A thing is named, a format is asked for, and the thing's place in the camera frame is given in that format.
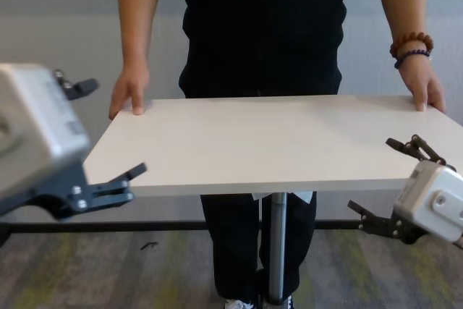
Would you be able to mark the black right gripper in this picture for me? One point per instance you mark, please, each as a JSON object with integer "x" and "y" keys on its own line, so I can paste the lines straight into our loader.
{"x": 412, "y": 236}

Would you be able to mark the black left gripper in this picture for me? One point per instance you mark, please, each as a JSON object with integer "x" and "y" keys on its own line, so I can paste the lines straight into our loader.
{"x": 54, "y": 193}

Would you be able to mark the white rolling pedestal table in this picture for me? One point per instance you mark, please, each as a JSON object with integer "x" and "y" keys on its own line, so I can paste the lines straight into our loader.
{"x": 253, "y": 142}

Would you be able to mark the person's left forearm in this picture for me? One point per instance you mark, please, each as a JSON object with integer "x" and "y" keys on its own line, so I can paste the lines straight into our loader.
{"x": 401, "y": 5}

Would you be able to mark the person's right forearm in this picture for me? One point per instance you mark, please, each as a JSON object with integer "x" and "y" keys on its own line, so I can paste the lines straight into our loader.
{"x": 139, "y": 16}

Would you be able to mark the person's right hand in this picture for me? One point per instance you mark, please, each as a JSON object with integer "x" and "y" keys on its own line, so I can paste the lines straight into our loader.
{"x": 132, "y": 84}

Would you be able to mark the person's left hand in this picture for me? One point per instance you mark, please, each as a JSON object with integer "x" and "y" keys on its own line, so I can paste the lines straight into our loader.
{"x": 421, "y": 81}

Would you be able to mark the small black floor scrap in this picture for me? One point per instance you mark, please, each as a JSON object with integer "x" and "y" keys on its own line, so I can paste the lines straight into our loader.
{"x": 148, "y": 245}

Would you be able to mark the black white-laced sneaker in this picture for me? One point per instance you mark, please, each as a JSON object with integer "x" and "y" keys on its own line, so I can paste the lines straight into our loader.
{"x": 287, "y": 302}
{"x": 240, "y": 304}

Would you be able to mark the black trousers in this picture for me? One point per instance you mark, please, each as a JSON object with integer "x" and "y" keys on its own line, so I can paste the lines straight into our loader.
{"x": 235, "y": 244}

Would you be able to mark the black shirt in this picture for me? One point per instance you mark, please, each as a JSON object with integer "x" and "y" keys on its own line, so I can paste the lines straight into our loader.
{"x": 264, "y": 26}

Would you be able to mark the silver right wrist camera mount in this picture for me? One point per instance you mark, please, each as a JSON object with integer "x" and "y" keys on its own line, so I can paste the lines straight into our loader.
{"x": 434, "y": 193}

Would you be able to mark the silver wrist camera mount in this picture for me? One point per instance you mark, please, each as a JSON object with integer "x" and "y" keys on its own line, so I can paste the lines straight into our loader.
{"x": 434, "y": 193}
{"x": 32, "y": 124}

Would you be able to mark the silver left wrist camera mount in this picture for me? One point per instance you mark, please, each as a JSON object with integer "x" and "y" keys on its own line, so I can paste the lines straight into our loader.
{"x": 32, "y": 124}

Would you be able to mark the black wall baseboard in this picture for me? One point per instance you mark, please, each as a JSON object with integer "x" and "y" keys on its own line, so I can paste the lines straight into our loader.
{"x": 144, "y": 226}

